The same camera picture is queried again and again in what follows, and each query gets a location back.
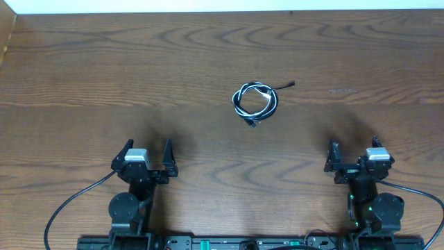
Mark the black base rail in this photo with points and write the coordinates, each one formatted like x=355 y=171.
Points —
x=207 y=243

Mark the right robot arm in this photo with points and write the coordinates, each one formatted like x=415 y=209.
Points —
x=377 y=215

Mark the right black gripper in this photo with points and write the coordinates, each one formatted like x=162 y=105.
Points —
x=354 y=170

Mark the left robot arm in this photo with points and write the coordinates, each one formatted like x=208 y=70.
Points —
x=130 y=211

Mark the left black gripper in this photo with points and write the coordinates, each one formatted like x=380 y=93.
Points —
x=150 y=173

